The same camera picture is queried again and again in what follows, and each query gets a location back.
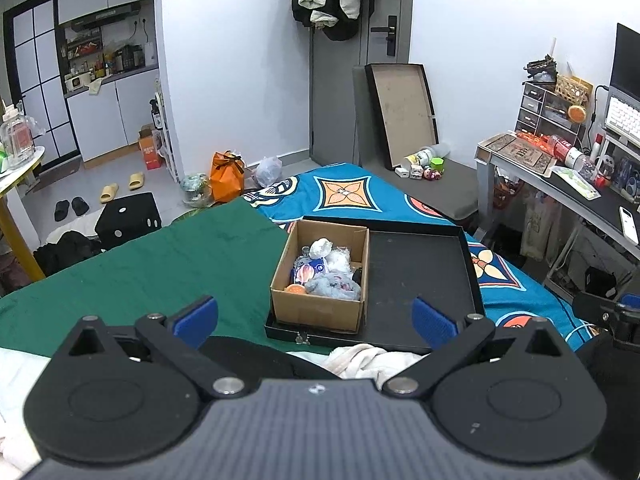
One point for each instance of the white charger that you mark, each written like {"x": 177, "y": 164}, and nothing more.
{"x": 402, "y": 172}

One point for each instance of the white bottle with red cap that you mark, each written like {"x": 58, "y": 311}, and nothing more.
{"x": 598, "y": 146}

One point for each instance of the white roll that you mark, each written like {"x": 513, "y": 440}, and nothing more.
{"x": 320, "y": 248}

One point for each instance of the white fleece cloth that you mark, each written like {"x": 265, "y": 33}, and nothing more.
{"x": 365, "y": 360}

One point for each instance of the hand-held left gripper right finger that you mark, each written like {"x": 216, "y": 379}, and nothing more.
{"x": 432, "y": 322}

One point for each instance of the white bed sheet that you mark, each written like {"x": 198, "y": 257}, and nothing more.
{"x": 15, "y": 385}

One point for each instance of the grey drawer organizer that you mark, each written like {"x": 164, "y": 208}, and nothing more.
{"x": 540, "y": 110}

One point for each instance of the round table with yellow legs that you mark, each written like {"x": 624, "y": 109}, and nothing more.
{"x": 20, "y": 172}

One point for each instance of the orange cardboard carton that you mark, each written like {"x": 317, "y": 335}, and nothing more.
{"x": 151, "y": 155}

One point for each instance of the white keyboard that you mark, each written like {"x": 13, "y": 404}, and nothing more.
{"x": 625, "y": 117}

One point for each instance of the clear glass bottle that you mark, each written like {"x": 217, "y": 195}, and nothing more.
{"x": 15, "y": 137}

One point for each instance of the blue patterned blanket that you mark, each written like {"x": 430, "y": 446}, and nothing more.
{"x": 510, "y": 290}

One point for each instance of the clear plastic bag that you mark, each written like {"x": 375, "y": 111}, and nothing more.
{"x": 340, "y": 259}

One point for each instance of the black dice stool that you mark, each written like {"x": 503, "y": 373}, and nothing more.
{"x": 127, "y": 222}

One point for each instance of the white remote control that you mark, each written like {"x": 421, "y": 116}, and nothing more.
{"x": 630, "y": 225}

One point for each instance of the white narrow rack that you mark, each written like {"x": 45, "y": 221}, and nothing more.
{"x": 167, "y": 145}

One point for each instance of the woven basket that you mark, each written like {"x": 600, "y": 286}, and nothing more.
{"x": 575, "y": 89}

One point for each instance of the small white toy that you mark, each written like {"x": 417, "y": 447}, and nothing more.
{"x": 416, "y": 172}

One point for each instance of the hanging black jacket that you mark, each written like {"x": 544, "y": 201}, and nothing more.
{"x": 345, "y": 25}

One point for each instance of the white printed cup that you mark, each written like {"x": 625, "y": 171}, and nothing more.
{"x": 419, "y": 157}

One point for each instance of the brown printed board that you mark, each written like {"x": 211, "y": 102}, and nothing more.
{"x": 515, "y": 152}

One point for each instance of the black bag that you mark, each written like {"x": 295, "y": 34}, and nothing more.
{"x": 600, "y": 282}

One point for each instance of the black slipper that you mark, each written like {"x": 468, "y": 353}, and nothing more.
{"x": 61, "y": 210}
{"x": 80, "y": 205}

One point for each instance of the small black object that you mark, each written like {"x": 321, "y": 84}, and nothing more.
{"x": 357, "y": 277}

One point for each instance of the grey plush mouse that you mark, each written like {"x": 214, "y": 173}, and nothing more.
{"x": 330, "y": 287}

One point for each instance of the black clothes pile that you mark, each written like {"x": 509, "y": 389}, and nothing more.
{"x": 65, "y": 255}

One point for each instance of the row of kitchen condiment bottles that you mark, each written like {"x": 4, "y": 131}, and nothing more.
{"x": 110, "y": 57}

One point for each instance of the green blanket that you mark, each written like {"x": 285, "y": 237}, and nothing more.
{"x": 150, "y": 270}

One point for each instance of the brown cardboard box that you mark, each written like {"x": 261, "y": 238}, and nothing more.
{"x": 315, "y": 312}

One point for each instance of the plastic bottle with red label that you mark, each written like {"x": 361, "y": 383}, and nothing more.
{"x": 572, "y": 154}

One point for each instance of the grey door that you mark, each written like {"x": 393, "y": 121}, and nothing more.
{"x": 340, "y": 100}

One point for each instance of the green cup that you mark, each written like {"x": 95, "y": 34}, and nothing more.
{"x": 438, "y": 164}

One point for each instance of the white plastic bag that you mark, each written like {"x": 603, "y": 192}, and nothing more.
{"x": 267, "y": 172}

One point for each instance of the grey range hood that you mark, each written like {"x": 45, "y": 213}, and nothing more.
{"x": 105, "y": 16}

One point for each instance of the white green paper sheet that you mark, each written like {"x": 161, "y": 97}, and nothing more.
{"x": 575, "y": 182}

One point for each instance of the orange bag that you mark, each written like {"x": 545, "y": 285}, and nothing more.
{"x": 226, "y": 180}

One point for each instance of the black spray bottle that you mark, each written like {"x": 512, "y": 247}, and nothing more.
{"x": 154, "y": 115}

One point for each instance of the red toy figure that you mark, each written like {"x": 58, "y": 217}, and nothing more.
{"x": 428, "y": 174}

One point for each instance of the black framed sliding door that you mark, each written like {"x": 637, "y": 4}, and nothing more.
{"x": 40, "y": 85}

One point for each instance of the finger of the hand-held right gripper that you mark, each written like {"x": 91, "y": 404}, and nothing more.
{"x": 595, "y": 307}

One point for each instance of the orange packets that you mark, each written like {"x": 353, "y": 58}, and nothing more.
{"x": 532, "y": 137}

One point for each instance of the orange round ornament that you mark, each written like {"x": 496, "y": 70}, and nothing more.
{"x": 576, "y": 113}

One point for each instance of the blue tissue packet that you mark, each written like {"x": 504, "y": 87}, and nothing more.
{"x": 306, "y": 272}

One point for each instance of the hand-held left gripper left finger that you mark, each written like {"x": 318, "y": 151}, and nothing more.
{"x": 197, "y": 317}

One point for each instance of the clear plastic cup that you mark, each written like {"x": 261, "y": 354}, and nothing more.
{"x": 442, "y": 150}

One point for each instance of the white kitchen base cabinet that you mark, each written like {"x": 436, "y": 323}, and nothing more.
{"x": 100, "y": 115}

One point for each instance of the beige tote bag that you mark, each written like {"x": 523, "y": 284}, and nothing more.
{"x": 540, "y": 225}

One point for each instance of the translucent plastic bag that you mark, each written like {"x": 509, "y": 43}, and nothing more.
{"x": 196, "y": 190}

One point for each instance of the yellow slipper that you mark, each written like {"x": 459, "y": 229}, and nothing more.
{"x": 109, "y": 193}
{"x": 136, "y": 181}

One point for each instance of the black shallow tray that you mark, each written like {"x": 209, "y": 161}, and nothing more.
{"x": 415, "y": 270}

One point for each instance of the white desk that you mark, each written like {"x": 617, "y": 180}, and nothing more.
{"x": 600, "y": 205}

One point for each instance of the black monitor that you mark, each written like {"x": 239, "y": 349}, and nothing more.
{"x": 627, "y": 65}

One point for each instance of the grey floor chair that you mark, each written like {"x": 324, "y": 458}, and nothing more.
{"x": 450, "y": 190}

